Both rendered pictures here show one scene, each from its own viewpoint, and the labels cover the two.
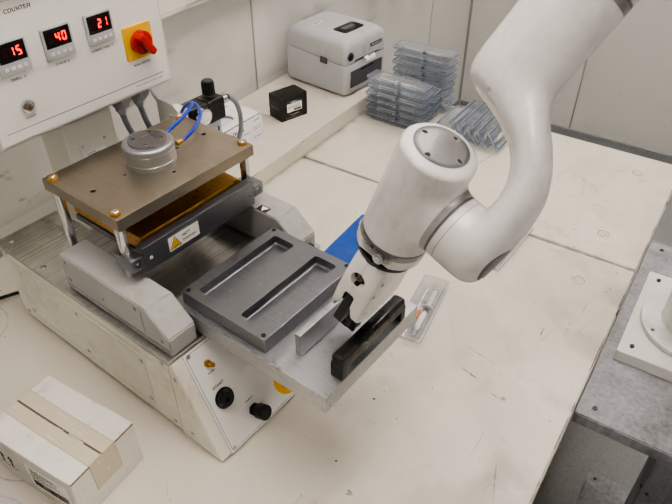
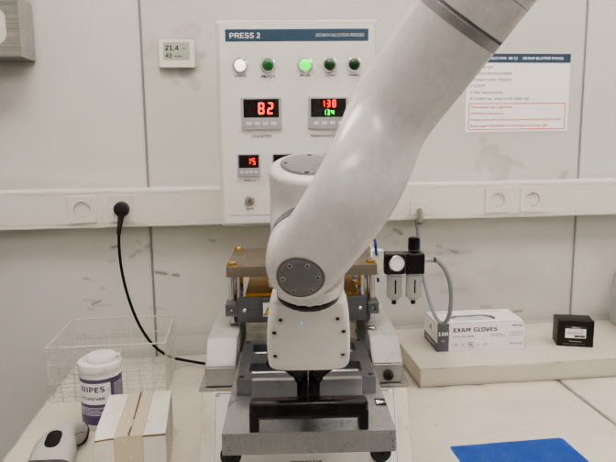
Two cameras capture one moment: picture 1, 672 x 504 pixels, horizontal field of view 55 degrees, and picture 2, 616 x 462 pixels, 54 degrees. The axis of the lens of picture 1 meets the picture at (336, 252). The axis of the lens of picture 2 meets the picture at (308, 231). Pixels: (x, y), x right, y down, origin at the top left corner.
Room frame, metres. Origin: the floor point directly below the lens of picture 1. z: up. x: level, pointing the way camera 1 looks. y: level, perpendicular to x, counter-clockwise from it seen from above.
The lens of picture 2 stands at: (0.16, -0.61, 1.33)
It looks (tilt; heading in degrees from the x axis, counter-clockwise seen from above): 9 degrees down; 50
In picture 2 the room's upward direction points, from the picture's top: 1 degrees counter-clockwise
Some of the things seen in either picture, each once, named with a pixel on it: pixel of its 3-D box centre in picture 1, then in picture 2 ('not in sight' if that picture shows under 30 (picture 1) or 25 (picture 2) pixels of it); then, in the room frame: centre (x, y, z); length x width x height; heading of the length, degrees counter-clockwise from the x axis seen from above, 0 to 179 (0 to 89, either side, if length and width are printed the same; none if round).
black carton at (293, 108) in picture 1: (288, 103); (572, 330); (1.66, 0.13, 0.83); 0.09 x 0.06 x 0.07; 129
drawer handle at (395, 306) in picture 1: (369, 335); (308, 412); (0.62, -0.05, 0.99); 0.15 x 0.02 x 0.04; 142
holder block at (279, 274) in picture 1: (269, 283); (304, 364); (0.73, 0.10, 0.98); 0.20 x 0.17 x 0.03; 142
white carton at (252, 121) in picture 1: (216, 135); (473, 329); (1.47, 0.31, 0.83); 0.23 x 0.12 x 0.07; 145
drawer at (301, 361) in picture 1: (293, 302); (305, 383); (0.70, 0.06, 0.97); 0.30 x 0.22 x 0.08; 52
